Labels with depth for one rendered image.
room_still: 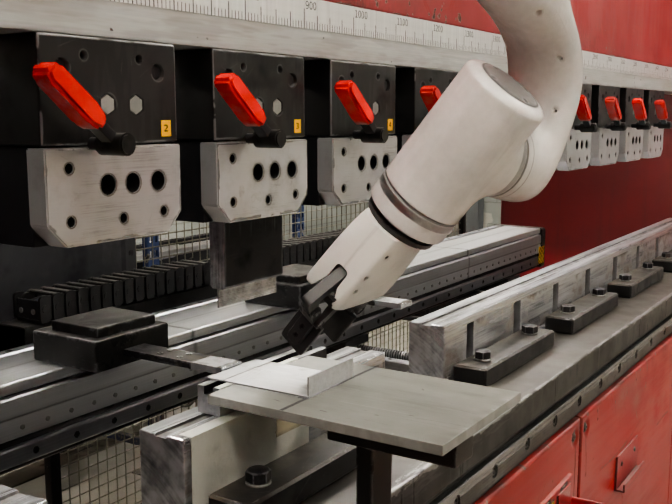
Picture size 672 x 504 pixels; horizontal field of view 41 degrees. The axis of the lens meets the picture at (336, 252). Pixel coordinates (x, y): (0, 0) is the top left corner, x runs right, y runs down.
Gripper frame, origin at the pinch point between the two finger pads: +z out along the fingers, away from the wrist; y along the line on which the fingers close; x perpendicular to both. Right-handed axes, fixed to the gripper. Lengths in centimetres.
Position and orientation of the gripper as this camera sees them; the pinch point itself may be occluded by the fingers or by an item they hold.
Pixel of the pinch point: (318, 326)
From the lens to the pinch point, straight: 93.4
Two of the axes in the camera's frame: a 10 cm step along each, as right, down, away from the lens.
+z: -5.4, 7.1, 4.6
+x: 6.5, 7.0, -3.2
